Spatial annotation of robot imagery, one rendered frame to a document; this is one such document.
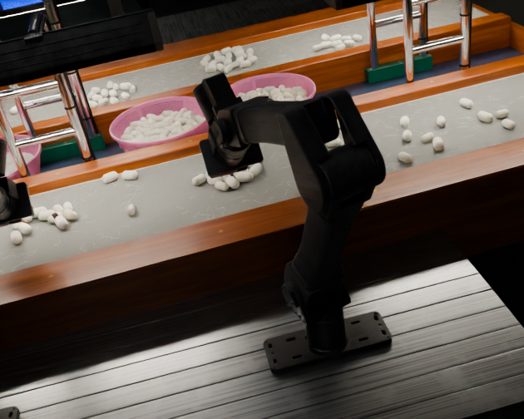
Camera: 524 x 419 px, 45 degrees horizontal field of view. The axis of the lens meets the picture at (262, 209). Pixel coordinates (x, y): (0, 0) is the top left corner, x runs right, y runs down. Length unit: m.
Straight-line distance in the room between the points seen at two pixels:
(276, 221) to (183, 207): 0.24
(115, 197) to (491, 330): 0.81
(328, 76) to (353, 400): 1.12
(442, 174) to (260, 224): 0.36
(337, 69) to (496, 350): 1.07
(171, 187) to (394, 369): 0.65
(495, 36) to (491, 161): 0.82
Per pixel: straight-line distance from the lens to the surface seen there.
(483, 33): 2.06
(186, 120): 1.70
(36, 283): 1.20
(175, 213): 1.31
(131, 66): 2.13
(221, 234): 1.17
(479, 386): 1.01
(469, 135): 1.46
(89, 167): 1.53
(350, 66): 1.90
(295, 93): 1.76
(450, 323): 1.09
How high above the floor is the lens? 1.43
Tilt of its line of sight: 33 degrees down
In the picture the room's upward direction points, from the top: 10 degrees counter-clockwise
